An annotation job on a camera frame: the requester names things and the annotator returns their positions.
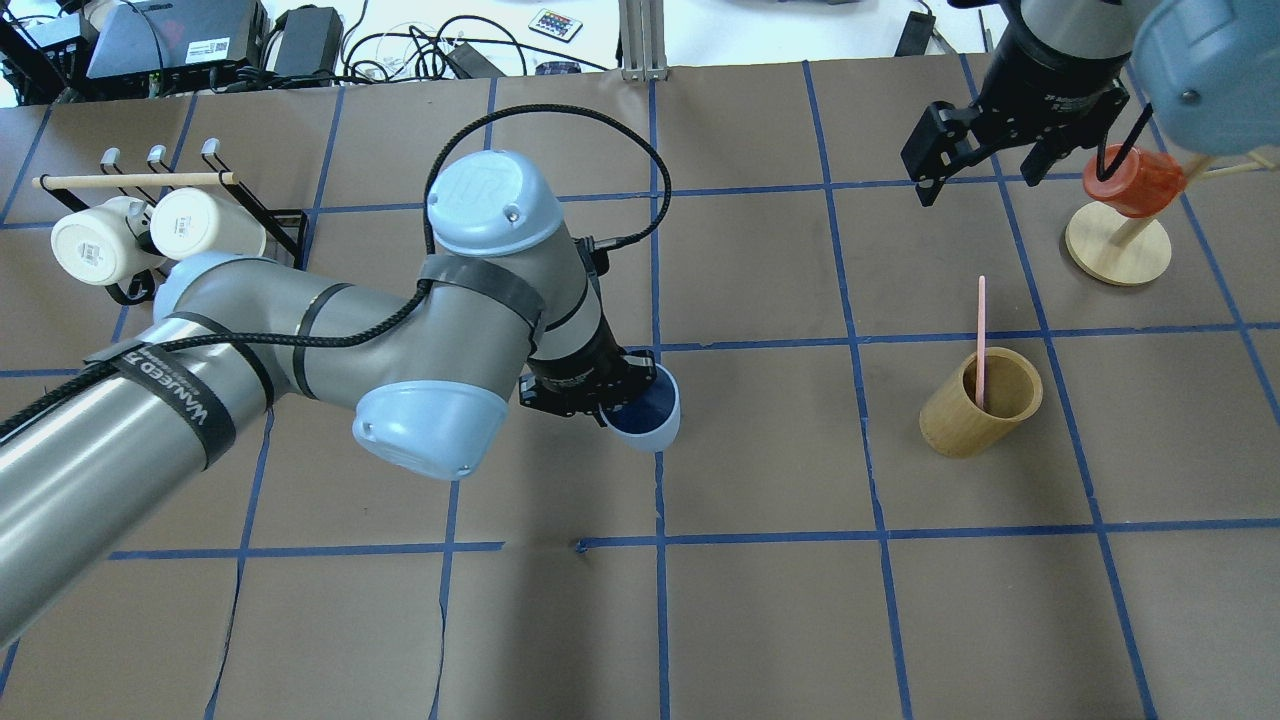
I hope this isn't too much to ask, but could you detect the black power brick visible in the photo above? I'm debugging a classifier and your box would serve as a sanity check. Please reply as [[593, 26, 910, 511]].
[[270, 5, 343, 77]]

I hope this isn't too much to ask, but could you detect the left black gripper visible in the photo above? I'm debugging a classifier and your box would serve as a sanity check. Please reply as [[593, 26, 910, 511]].
[[518, 340, 657, 420]]

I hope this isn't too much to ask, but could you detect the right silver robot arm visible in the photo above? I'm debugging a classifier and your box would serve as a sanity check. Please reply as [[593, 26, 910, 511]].
[[901, 1, 1279, 206]]

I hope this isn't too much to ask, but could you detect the light blue plastic cup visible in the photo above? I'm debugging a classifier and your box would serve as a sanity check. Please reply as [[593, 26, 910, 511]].
[[602, 364, 681, 454]]

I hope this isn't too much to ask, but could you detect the white mug far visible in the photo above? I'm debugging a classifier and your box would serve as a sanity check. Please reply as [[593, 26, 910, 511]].
[[150, 187, 268, 260]]

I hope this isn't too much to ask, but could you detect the black power adapter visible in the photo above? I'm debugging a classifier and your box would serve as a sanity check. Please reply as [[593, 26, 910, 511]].
[[442, 42, 506, 79]]

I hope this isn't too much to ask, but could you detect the pink chopstick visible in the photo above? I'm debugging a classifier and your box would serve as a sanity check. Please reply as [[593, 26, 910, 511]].
[[973, 275, 988, 413]]

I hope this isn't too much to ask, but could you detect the black wire mug rack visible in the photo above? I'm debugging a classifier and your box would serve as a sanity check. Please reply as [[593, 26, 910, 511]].
[[31, 138, 308, 306]]

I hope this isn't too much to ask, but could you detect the black computer box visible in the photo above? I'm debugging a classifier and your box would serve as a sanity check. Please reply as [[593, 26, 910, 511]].
[[87, 1, 270, 82]]

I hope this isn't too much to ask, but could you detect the white mug near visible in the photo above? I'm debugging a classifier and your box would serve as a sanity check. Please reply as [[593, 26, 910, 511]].
[[50, 196, 165, 287]]

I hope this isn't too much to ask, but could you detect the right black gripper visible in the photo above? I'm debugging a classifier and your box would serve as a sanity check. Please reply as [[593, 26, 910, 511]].
[[900, 20, 1130, 208]]

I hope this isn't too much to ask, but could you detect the orange cup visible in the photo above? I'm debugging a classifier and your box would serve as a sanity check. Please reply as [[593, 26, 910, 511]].
[[1083, 147, 1188, 218]]

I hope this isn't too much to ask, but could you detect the aluminium frame post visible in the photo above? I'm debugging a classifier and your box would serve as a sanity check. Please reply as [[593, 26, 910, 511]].
[[618, 0, 669, 82]]

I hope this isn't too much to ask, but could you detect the white mug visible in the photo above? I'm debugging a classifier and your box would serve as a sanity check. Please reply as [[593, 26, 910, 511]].
[[50, 196, 165, 287], [150, 187, 268, 260]]

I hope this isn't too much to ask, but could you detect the wooden mug tree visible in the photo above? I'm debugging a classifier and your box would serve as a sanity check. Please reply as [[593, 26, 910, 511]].
[[1062, 150, 1277, 287]]

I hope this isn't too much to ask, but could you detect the small remote control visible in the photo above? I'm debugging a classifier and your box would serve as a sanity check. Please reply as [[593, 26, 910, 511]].
[[527, 8, 582, 44]]

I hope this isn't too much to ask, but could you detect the bamboo chopstick holder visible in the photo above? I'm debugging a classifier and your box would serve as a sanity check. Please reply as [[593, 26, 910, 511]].
[[918, 347, 1044, 459]]

